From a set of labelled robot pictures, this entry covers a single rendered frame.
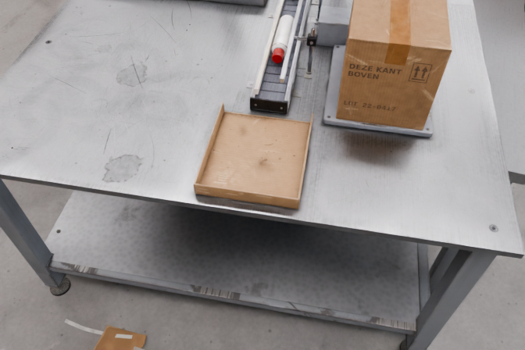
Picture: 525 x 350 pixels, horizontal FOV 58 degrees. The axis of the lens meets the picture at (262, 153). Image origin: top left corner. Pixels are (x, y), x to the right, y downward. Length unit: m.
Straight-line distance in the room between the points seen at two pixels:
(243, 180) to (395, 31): 0.52
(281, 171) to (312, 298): 0.63
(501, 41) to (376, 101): 0.66
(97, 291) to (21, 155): 0.83
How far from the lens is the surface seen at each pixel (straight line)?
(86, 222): 1.99
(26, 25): 3.58
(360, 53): 1.20
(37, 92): 1.59
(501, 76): 1.68
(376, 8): 1.29
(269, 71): 1.44
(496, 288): 2.19
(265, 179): 1.21
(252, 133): 1.31
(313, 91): 1.46
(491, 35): 1.85
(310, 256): 1.80
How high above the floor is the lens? 1.78
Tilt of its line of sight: 49 degrees down
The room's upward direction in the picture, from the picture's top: straight up
